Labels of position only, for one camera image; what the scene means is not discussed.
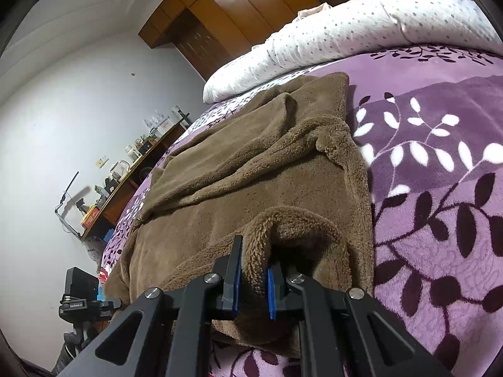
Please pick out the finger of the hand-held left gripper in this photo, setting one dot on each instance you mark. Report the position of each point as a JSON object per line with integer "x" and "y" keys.
{"x": 109, "y": 305}

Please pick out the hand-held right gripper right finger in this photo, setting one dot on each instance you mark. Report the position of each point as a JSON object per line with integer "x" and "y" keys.
{"x": 272, "y": 290}

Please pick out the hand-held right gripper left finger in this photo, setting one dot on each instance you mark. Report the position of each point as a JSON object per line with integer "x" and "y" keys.
{"x": 235, "y": 282}

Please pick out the brown fleece garment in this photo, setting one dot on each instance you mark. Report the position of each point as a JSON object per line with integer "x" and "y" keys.
{"x": 235, "y": 165}

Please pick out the orange box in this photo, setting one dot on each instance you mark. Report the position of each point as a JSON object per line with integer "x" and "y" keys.
{"x": 90, "y": 216}

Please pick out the wooden desk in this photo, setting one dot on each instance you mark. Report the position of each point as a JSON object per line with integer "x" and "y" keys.
{"x": 118, "y": 200}

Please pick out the black desk lamp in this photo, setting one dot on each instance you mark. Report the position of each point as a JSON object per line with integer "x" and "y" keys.
{"x": 72, "y": 182}

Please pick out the white kettle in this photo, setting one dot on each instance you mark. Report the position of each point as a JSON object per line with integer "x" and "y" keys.
{"x": 119, "y": 169}

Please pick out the clear plastic box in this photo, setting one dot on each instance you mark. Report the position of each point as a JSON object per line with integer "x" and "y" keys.
{"x": 156, "y": 121}

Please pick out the purple leaf-print blanket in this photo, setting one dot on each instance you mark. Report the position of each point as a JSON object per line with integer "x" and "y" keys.
{"x": 432, "y": 204}

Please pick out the white dotted duvet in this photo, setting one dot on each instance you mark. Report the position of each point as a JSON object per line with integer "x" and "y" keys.
{"x": 334, "y": 35}

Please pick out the wooden wardrobe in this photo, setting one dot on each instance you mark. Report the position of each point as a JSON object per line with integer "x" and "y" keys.
{"x": 235, "y": 4}

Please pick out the pale pink cloth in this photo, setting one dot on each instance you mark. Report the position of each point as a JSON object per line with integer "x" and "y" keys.
{"x": 312, "y": 11}

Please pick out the wall socket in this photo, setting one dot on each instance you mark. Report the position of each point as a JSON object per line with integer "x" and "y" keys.
{"x": 102, "y": 161}

